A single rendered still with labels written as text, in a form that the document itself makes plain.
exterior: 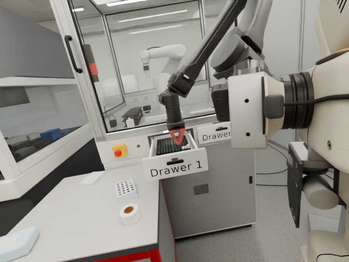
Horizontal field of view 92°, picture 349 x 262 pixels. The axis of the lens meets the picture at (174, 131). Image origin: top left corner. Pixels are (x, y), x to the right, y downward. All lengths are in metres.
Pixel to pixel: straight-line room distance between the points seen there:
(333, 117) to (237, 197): 1.22
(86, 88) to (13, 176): 0.57
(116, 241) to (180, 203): 0.72
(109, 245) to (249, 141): 0.57
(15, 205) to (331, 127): 1.35
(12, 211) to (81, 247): 0.70
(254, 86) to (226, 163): 0.99
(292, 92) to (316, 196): 0.21
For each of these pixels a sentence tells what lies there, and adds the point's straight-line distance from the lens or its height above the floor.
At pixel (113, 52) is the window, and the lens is 1.08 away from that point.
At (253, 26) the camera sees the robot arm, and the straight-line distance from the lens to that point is 0.47.
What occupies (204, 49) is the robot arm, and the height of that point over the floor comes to 1.32.
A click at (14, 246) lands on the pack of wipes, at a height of 0.80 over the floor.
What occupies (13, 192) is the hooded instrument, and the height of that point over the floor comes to 0.84.
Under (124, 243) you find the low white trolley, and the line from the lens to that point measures 0.68.
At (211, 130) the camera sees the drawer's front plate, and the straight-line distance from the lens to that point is 1.08.
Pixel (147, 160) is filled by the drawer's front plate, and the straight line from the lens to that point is 0.76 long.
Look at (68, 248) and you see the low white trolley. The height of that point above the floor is 0.76.
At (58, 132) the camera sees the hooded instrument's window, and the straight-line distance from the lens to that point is 1.52.
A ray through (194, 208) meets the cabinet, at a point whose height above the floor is 0.31.
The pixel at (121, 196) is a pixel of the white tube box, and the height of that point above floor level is 0.80.
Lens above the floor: 1.24
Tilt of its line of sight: 17 degrees down
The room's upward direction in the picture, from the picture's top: 10 degrees counter-clockwise
